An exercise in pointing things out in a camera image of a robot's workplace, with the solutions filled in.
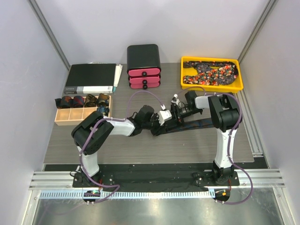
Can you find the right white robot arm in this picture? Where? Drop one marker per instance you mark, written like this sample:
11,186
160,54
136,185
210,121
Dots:
225,117

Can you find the colourful floral tie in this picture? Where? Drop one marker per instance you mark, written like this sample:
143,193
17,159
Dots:
211,73

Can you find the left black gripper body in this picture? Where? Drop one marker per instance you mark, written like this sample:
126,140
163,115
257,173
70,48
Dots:
153,124

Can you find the rolled brown patterned tie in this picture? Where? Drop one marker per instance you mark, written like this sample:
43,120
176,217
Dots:
90,101

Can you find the black flat box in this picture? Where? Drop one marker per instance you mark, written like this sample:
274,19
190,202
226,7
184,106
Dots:
90,79

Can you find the white slotted cable duct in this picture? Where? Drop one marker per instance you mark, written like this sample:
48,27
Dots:
91,194

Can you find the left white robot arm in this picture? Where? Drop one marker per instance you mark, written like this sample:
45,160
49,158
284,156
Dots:
93,131

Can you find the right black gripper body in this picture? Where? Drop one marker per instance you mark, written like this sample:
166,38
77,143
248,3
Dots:
179,115

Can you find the black pink drawer box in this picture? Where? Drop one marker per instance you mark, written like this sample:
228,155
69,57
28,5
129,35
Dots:
143,66

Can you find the rolled red dark tie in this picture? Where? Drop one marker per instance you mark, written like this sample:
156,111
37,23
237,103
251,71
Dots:
64,102

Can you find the yellow plastic tray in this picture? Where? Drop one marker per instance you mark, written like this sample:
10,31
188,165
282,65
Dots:
235,87

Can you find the blue brown striped tie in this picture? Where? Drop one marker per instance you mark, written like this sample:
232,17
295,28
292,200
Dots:
172,127

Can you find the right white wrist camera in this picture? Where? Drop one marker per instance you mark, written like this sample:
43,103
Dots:
175,100

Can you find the wooden compartment organizer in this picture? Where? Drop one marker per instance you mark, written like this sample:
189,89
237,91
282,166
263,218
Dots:
74,116

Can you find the aluminium frame rail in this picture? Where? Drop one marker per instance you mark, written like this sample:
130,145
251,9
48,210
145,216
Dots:
51,180

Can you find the rolled navy striped tie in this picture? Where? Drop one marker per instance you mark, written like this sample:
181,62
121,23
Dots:
78,102

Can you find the rolled blue gold tie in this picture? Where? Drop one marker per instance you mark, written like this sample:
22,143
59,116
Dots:
104,110

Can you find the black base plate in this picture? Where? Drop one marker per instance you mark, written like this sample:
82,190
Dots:
154,178

